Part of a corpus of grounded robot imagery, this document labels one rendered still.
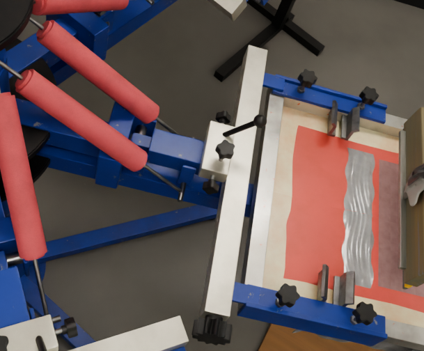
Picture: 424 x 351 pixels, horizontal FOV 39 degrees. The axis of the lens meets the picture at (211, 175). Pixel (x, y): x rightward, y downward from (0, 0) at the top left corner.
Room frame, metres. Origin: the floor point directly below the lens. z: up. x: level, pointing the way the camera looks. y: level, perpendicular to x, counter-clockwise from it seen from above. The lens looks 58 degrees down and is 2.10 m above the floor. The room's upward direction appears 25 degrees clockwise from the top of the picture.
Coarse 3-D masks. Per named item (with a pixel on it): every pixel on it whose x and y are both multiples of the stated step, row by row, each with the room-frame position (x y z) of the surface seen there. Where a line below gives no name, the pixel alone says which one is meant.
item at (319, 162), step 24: (312, 144) 0.93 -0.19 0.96; (336, 144) 0.96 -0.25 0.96; (360, 144) 0.99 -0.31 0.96; (312, 168) 0.86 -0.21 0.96; (336, 168) 0.89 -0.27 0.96; (384, 168) 0.95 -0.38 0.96; (312, 192) 0.79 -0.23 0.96; (336, 192) 0.82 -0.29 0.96; (384, 192) 0.88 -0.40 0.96; (384, 216) 0.82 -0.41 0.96
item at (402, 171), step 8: (400, 136) 0.96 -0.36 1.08; (400, 144) 0.93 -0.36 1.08; (400, 152) 0.91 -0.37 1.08; (400, 160) 0.89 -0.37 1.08; (400, 168) 0.87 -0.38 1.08; (400, 176) 0.85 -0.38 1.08; (400, 184) 0.83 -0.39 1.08; (400, 192) 0.81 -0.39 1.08; (400, 200) 0.79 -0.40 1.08; (400, 208) 0.77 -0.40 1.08; (400, 216) 0.75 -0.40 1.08; (400, 224) 0.73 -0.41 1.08; (400, 232) 0.71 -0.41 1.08; (400, 240) 0.69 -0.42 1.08; (400, 248) 0.68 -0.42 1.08; (400, 256) 0.66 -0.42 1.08; (400, 264) 0.64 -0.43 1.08
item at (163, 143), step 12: (156, 132) 0.71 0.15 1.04; (168, 132) 0.72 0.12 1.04; (156, 144) 0.68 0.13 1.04; (168, 144) 0.69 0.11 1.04; (180, 144) 0.70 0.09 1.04; (192, 144) 0.72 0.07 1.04; (156, 156) 0.66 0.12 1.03; (168, 156) 0.67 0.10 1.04; (180, 156) 0.68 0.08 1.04; (192, 156) 0.69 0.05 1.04; (180, 168) 0.67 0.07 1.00
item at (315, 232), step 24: (288, 216) 0.71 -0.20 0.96; (312, 216) 0.73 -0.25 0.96; (336, 216) 0.76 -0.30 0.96; (288, 240) 0.65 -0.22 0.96; (312, 240) 0.68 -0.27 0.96; (336, 240) 0.70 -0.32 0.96; (384, 240) 0.76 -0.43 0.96; (288, 264) 0.60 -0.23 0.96; (312, 264) 0.62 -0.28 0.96; (336, 264) 0.65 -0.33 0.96; (384, 264) 0.70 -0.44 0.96; (360, 288) 0.62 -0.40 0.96; (384, 288) 0.64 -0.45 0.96; (408, 288) 0.67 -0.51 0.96
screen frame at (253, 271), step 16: (272, 96) 0.98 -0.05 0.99; (272, 112) 0.94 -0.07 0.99; (320, 112) 1.02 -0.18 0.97; (272, 128) 0.89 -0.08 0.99; (368, 128) 1.05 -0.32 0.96; (384, 128) 1.06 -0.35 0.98; (400, 128) 1.07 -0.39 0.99; (272, 144) 0.85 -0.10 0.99; (272, 160) 0.81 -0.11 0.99; (256, 176) 0.76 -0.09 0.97; (272, 176) 0.76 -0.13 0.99; (256, 192) 0.71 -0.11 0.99; (272, 192) 0.72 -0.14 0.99; (256, 208) 0.67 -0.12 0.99; (256, 224) 0.63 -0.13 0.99; (256, 240) 0.60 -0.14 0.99; (256, 256) 0.56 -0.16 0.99; (256, 272) 0.53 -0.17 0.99; (240, 304) 0.46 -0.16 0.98; (400, 336) 0.54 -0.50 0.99; (416, 336) 0.55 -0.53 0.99
